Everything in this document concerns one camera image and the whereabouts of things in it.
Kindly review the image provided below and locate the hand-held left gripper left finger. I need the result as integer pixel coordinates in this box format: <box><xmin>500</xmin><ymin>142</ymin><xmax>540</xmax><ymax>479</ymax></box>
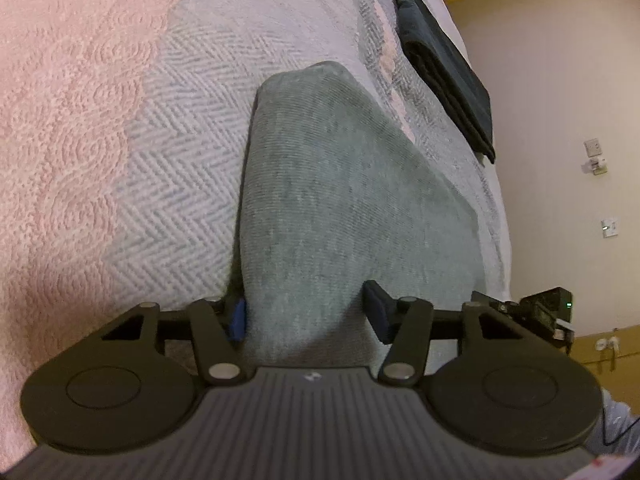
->
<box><xmin>102</xmin><ymin>296</ymin><xmax>256</xmax><ymax>386</ymax></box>

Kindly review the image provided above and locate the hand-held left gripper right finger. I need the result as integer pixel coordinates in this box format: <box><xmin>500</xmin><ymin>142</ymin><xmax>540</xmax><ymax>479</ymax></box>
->
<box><xmin>362</xmin><ymin>280</ymin><xmax>538</xmax><ymax>387</ymax></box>

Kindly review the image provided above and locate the grey-green sweater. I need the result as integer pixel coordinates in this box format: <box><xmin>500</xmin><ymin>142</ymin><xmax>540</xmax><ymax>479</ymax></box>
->
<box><xmin>232</xmin><ymin>60</ymin><xmax>478</xmax><ymax>368</ymax></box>

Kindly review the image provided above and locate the grey herringbone blanket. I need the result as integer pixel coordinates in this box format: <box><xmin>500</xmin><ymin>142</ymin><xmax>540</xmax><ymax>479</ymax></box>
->
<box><xmin>100</xmin><ymin>0</ymin><xmax>512</xmax><ymax>368</ymax></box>

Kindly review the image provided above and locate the dark folded garment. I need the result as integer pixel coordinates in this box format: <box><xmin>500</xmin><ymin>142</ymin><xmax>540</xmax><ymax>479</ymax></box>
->
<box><xmin>391</xmin><ymin>0</ymin><xmax>497</xmax><ymax>165</ymax></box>

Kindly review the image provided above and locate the black cable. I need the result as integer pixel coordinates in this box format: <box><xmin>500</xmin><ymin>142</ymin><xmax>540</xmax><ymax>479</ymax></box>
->
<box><xmin>602</xmin><ymin>400</ymin><xmax>640</xmax><ymax>447</ymax></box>

